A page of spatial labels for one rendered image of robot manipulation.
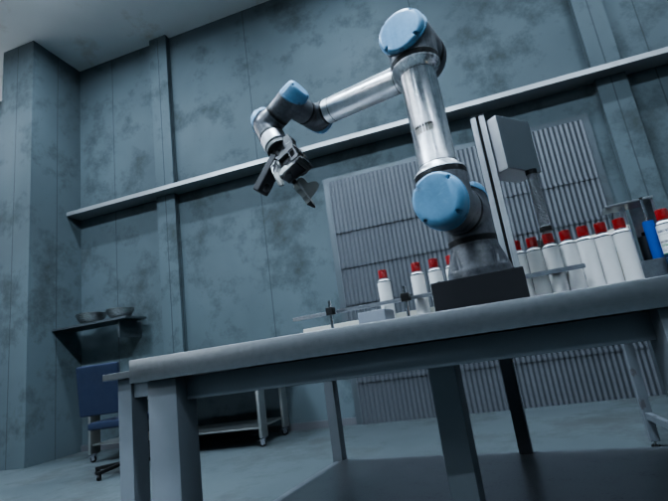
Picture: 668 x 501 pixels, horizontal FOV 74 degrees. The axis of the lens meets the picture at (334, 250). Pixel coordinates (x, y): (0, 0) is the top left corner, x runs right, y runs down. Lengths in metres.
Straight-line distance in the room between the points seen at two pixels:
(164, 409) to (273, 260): 5.04
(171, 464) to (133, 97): 7.45
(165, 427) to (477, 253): 0.73
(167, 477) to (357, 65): 5.97
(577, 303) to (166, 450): 0.68
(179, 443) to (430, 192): 0.68
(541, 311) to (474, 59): 5.64
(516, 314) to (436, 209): 0.37
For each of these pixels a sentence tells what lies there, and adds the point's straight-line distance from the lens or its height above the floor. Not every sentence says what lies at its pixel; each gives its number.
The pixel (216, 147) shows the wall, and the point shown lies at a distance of 6.77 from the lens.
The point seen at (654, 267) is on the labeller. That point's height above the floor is 0.92.
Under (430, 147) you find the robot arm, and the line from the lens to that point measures 1.03.
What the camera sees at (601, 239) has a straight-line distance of 1.64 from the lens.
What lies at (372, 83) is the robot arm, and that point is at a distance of 1.33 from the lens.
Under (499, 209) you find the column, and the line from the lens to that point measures 1.52.
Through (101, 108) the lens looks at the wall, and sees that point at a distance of 8.43.
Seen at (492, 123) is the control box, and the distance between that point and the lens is 1.60.
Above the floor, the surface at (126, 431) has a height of 0.65.
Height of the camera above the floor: 0.79
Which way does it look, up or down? 13 degrees up
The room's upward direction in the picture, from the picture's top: 8 degrees counter-clockwise
